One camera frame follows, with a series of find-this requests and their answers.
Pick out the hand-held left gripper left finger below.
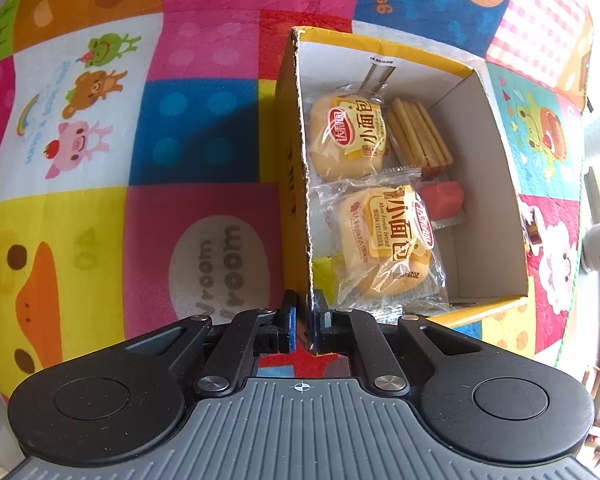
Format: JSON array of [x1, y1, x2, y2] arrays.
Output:
[[124, 289, 301, 399]]

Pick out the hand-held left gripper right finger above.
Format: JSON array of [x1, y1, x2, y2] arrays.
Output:
[[309, 290, 487, 397]]

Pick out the small bread packet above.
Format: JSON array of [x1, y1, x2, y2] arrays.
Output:
[[307, 87, 396, 183], [314, 167, 451, 313]]

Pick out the red snack packet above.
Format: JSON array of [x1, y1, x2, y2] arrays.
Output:
[[414, 180, 467, 232]]

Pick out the biscuit stick packet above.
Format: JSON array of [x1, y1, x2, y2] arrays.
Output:
[[383, 98, 455, 179]]

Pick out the yellow cardboard box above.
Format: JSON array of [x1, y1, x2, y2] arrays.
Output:
[[273, 25, 532, 359]]

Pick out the colourful printed play mat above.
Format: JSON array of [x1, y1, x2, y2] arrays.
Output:
[[0, 0, 597, 413]]

